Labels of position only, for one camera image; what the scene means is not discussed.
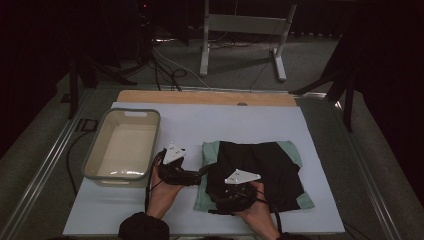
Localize aluminium floor rail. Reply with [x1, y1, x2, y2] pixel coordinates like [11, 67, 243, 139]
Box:
[328, 99, 401, 240]
[0, 88, 96, 240]

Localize person's right hand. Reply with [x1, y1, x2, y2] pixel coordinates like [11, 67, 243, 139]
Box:
[234, 180, 282, 240]

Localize grey plastic basket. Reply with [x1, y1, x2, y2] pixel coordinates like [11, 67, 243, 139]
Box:
[81, 108, 162, 188]

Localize dark equipment with red light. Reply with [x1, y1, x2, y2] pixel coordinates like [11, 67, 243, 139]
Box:
[133, 0, 159, 64]

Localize hand-held gripper cable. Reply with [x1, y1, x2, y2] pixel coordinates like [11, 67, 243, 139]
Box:
[254, 196, 284, 234]
[144, 149, 168, 214]

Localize black tripod stand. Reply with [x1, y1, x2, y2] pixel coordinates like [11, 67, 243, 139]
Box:
[68, 49, 138, 120]
[288, 33, 359, 133]

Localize tangle of cables under desk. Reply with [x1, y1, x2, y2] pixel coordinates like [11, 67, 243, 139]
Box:
[209, 31, 254, 49]

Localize right hand-held gripper cable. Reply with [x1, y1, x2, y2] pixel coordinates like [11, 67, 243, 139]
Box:
[254, 196, 284, 234]

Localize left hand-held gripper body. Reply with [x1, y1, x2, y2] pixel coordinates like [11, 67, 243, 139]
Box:
[157, 142, 203, 187]

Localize person's left hand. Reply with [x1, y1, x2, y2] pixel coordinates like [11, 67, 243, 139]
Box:
[146, 175, 184, 221]

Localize white metal desk frame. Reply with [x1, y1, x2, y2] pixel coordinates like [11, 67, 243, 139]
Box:
[199, 0, 298, 83]

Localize looped black floor cables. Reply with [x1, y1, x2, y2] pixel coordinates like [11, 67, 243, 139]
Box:
[146, 49, 188, 93]

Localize thin black floor cable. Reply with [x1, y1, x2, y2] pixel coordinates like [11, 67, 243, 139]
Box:
[249, 33, 282, 93]

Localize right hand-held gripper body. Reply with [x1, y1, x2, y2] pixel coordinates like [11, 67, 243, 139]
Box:
[214, 168, 262, 215]

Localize white floor cable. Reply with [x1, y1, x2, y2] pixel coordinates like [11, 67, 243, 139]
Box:
[151, 46, 214, 91]

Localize thick black floor cable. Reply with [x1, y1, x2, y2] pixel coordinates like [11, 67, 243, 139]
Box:
[65, 131, 90, 197]

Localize black square floor frame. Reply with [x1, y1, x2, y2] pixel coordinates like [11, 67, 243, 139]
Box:
[74, 118, 99, 133]

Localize black and mint green shirt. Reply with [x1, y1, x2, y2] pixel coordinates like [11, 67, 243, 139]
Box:
[194, 139, 315, 214]

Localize left hand-held gripper cable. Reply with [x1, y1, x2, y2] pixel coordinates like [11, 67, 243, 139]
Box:
[144, 149, 168, 214]

